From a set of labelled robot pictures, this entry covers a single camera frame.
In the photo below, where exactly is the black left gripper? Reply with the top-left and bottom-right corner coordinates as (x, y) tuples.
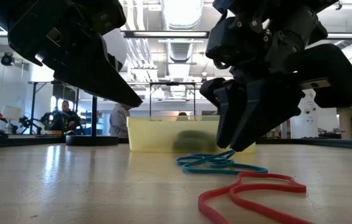
(9, 0), (143, 108)

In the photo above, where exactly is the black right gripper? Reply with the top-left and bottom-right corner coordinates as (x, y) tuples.
(199, 6), (352, 152)

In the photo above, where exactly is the blue rubber band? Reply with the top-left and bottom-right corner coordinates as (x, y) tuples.
(175, 149), (269, 175)

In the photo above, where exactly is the long red rubber band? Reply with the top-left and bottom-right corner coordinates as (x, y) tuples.
(197, 172), (315, 224)

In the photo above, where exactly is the yellow translucent plastic bin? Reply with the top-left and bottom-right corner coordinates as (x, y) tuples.
(126, 115), (256, 154)

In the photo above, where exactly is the person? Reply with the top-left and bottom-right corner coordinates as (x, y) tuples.
(48, 100), (82, 135)
(109, 103), (132, 139)
(175, 111), (191, 121)

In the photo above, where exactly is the white pillar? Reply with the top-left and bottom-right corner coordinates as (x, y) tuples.
(290, 89), (328, 139)

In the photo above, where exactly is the black overhead light bar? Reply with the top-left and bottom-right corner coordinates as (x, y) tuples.
(325, 32), (352, 40)
(121, 30), (210, 40)

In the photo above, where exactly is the white lampshade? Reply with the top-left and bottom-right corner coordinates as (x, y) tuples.
(0, 105), (23, 121)

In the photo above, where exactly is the black rack frame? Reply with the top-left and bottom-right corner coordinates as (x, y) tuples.
(27, 80), (85, 135)

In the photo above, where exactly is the silver ventilation duct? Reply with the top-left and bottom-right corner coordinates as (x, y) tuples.
(159, 0), (204, 63)

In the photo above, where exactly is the black ceiling camera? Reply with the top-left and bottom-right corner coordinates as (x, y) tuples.
(0, 52), (16, 67)

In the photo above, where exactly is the wooden post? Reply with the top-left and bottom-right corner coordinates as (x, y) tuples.
(337, 106), (352, 140)

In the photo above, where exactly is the black aluminium table frame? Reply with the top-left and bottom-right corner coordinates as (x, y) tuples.
(0, 136), (352, 151)

